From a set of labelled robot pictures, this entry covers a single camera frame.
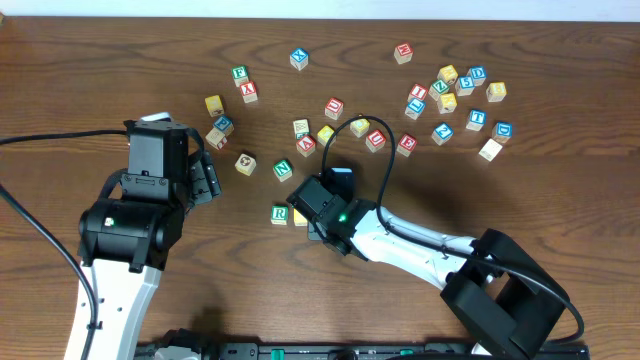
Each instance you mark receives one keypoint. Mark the yellow block middle right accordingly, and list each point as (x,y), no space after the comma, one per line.
(446,103)

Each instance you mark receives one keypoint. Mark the blue L block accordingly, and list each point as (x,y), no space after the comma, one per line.
(415,108)

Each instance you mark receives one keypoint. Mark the blue 2 block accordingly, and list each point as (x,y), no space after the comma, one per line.
(442,133)

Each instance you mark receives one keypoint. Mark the green R block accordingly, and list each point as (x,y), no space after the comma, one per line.
(279,215)

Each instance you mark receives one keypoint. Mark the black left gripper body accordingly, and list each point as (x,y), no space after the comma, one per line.
(205,178)

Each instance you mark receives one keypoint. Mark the red U block upper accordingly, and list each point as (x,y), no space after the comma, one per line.
(334,108)

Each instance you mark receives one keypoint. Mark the blue D block upper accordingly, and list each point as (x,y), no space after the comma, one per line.
(478,75)

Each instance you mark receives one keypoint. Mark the red A block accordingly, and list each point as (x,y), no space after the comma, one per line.
(306,145)

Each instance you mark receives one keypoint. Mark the yellow block far left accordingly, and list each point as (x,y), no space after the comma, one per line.
(214,105)

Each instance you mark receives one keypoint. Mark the plain wood block right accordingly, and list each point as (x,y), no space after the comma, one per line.
(490,150)

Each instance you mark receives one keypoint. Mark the yellow C block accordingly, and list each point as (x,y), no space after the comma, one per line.
(360,126)

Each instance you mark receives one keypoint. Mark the blue d block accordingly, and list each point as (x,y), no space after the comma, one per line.
(478,75)
(502,132)

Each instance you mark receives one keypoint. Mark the red E block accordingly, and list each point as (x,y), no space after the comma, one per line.
(406,145)

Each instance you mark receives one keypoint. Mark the green Z block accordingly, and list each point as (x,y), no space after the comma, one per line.
(437,89)

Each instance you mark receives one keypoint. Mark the red U block lower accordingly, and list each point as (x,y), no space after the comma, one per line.
(375,141)

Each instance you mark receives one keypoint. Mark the blue X block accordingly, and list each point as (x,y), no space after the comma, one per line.
(299,59)

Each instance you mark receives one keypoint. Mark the yellow block upper right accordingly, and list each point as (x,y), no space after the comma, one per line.
(448,74)

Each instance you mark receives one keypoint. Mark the blue 5 block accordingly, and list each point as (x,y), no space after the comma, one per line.
(464,86)

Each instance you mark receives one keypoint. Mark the red I block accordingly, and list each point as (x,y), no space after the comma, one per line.
(417,92)

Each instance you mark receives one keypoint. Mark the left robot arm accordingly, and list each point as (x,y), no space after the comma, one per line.
(126,235)

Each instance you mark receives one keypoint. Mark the yellow 8 block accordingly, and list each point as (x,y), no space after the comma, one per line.
(496,92)

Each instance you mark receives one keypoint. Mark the plain block face picture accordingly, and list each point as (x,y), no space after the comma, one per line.
(245,164)

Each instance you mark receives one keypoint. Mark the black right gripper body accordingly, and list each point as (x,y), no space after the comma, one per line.
(314,230)

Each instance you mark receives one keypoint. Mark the green N block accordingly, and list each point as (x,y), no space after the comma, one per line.
(283,170)

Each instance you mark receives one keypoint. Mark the blue P block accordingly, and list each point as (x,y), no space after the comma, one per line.
(224,124)

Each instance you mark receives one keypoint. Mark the plain wood block green side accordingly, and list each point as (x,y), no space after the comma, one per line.
(301,128)

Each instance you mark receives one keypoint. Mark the red u block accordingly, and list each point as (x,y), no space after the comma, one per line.
(334,108)
(375,141)

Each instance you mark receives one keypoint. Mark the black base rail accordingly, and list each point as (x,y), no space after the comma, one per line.
(184,344)

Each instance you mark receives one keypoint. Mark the plain wood block red side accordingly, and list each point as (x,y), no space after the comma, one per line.
(216,139)

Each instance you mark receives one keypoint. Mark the yellow J block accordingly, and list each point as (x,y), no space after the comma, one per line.
(324,135)

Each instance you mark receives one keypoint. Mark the blue T block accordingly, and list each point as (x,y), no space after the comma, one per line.
(476,120)

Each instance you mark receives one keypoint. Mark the blue D block lower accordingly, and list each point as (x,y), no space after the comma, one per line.
(502,132)

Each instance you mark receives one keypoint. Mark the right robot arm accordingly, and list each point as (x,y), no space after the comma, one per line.
(501,295)

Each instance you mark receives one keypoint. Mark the yellow O block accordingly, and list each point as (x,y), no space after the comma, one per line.
(299,219)

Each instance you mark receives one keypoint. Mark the red Y block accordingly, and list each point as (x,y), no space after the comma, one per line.
(249,92)

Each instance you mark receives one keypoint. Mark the green F block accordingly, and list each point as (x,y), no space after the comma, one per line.
(240,75)

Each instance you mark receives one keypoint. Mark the red H block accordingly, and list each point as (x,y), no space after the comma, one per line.
(403,53)

